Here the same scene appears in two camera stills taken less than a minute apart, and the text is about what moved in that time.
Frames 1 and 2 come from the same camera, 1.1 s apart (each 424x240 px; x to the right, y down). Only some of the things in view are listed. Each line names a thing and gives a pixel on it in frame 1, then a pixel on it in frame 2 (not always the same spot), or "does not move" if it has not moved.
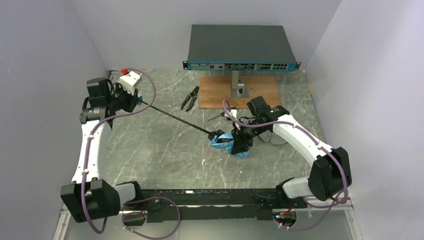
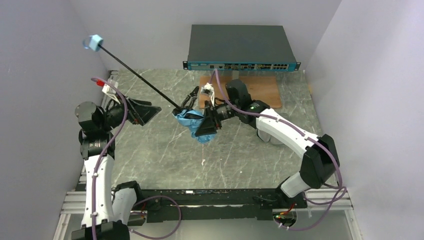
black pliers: (193, 95) does not move
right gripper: (239, 139) → (210, 117)
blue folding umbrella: (219, 138) → (190, 118)
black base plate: (216, 205) does not move
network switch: (244, 48) does not move
